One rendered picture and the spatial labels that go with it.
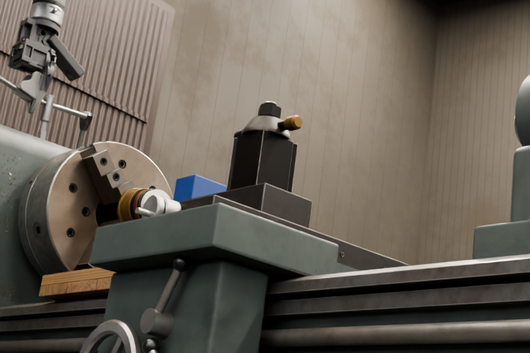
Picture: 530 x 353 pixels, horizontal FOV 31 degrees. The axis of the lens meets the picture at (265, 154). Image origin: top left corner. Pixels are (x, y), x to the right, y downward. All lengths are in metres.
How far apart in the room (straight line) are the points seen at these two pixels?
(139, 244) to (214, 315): 0.17
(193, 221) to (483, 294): 0.39
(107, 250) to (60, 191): 0.58
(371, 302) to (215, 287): 0.20
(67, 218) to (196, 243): 0.77
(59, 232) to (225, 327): 0.78
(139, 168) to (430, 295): 1.07
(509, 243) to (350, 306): 0.21
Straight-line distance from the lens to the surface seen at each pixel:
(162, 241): 1.30
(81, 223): 1.99
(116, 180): 1.98
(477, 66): 9.40
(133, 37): 6.39
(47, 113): 2.26
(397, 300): 1.16
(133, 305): 1.40
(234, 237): 1.23
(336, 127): 8.07
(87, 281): 1.69
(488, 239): 1.17
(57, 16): 2.30
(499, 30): 9.46
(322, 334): 1.22
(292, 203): 1.48
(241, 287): 1.27
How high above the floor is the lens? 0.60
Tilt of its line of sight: 19 degrees up
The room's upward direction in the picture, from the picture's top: 8 degrees clockwise
